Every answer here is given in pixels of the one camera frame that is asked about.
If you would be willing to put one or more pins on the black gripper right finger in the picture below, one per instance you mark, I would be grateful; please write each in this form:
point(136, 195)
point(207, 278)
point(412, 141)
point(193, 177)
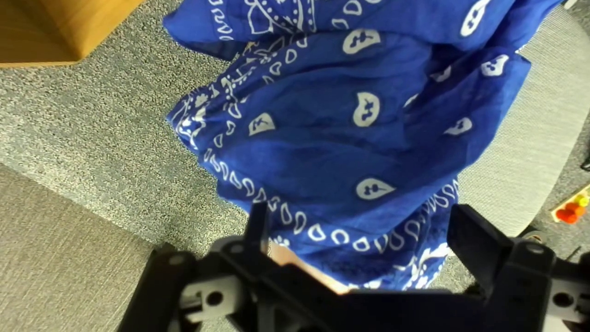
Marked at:
point(482, 247)

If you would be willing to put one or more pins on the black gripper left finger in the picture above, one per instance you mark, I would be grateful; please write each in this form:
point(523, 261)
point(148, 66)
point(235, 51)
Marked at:
point(259, 228)

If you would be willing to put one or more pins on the blue paisley bandana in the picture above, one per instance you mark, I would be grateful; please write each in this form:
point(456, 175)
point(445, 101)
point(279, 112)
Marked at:
point(344, 136)

